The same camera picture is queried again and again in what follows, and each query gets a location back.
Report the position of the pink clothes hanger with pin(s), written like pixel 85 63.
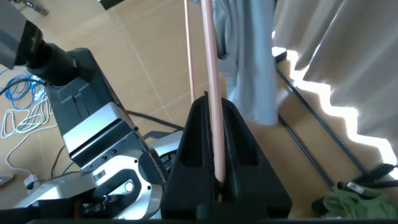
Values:
pixel 214 93

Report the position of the white power adapter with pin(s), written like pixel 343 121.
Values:
pixel 32 181

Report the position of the beige curtain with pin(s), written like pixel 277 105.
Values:
pixel 357 46

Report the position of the black clothes rack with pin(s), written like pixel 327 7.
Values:
pixel 377 171

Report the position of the pale grey shorts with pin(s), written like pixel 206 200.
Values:
pixel 248 62

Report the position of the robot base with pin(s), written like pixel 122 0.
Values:
pixel 93 130

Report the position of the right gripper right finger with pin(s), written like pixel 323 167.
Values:
pixel 258 186

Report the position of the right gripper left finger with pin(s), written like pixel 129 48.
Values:
pixel 186 186

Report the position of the green garment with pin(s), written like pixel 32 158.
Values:
pixel 357 202

